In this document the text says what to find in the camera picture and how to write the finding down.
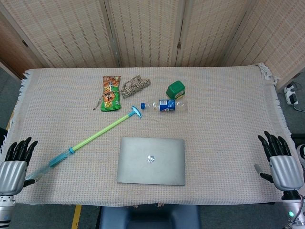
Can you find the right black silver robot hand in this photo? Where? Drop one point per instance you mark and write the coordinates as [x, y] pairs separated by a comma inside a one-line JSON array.
[[284, 173]]

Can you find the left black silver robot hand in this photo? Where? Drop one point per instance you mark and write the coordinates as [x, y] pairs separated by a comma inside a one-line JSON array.
[[13, 176]]

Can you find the grey laptop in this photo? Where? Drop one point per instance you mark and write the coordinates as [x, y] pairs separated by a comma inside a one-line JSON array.
[[151, 167]]

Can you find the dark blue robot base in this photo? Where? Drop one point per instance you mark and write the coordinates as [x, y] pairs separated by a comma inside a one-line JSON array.
[[147, 218]]

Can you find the white power strip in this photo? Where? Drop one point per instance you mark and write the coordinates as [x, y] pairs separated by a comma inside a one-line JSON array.
[[291, 94]]

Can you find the beige woven tablecloth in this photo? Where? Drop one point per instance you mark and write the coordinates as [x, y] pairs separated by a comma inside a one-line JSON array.
[[214, 133]]

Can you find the green blue toy water pump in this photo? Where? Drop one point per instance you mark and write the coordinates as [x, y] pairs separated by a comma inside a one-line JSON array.
[[100, 132]]

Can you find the green orange snack bag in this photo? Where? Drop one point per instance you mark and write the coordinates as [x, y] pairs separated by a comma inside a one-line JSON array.
[[110, 95]]

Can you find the clear bottle with blue label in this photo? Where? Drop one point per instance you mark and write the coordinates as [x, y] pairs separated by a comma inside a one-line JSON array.
[[168, 105]]

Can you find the green plastic container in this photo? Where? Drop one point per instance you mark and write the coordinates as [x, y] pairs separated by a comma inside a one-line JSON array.
[[175, 90]]

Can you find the woven folding screen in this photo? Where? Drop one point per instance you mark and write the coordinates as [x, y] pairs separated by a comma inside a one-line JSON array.
[[147, 33]]

